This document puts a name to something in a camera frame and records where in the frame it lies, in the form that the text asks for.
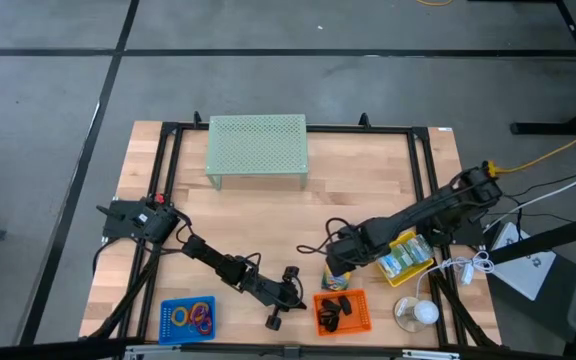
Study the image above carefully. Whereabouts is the green white crayon box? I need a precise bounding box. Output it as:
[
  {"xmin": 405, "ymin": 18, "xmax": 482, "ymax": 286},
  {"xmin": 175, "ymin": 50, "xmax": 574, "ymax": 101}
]
[{"xmin": 401, "ymin": 233, "xmax": 435, "ymax": 265}]

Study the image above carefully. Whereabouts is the black aluminium rig frame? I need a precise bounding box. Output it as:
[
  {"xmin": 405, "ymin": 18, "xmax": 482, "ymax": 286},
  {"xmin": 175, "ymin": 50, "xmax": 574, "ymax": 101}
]
[{"xmin": 0, "ymin": 110, "xmax": 576, "ymax": 360}]

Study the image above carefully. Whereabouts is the blue plastic basket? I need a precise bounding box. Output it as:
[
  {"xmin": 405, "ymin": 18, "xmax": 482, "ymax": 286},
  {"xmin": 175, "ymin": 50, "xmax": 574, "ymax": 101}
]
[{"xmin": 158, "ymin": 295, "xmax": 218, "ymax": 347}]

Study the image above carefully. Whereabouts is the green perforated metal shelf riser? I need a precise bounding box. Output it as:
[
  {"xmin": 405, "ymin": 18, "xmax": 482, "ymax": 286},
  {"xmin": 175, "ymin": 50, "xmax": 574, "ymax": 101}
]
[{"xmin": 204, "ymin": 113, "xmax": 311, "ymax": 192}]

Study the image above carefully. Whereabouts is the white cable with adapter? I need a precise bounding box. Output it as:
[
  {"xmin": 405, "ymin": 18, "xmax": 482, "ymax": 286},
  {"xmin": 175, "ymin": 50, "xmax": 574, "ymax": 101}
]
[{"xmin": 413, "ymin": 249, "xmax": 496, "ymax": 299}]

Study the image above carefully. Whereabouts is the yellow extension cable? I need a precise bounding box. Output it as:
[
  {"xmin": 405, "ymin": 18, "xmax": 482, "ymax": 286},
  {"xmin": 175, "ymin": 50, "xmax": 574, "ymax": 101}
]
[{"xmin": 485, "ymin": 119, "xmax": 576, "ymax": 177}]

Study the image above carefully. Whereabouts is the black beam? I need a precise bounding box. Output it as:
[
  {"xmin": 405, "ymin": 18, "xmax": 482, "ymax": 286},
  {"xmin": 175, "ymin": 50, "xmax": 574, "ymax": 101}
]
[{"xmin": 487, "ymin": 208, "xmax": 576, "ymax": 267}]

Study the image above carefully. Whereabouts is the yellow plastic basket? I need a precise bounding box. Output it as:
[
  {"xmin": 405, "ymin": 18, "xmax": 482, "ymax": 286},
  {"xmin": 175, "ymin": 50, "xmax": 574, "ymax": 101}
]
[{"xmin": 375, "ymin": 230, "xmax": 436, "ymax": 289}]

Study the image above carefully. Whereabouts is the orange plastic basket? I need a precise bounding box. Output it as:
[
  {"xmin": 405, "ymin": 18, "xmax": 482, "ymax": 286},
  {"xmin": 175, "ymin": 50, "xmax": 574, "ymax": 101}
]
[{"xmin": 312, "ymin": 288, "xmax": 373, "ymax": 337}]

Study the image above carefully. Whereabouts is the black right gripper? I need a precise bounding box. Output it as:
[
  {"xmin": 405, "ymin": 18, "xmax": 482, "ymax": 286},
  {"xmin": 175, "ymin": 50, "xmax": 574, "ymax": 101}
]
[{"xmin": 325, "ymin": 221, "xmax": 388, "ymax": 278}]

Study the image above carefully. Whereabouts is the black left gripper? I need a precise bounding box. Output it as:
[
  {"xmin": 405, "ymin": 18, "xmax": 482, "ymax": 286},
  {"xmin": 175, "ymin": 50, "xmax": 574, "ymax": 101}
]
[{"xmin": 254, "ymin": 265, "xmax": 309, "ymax": 332}]

